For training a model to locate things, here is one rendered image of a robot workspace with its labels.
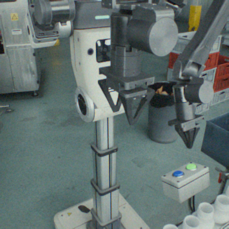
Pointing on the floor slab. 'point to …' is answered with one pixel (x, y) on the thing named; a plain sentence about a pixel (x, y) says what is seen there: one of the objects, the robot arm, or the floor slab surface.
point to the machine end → (17, 50)
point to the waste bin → (162, 114)
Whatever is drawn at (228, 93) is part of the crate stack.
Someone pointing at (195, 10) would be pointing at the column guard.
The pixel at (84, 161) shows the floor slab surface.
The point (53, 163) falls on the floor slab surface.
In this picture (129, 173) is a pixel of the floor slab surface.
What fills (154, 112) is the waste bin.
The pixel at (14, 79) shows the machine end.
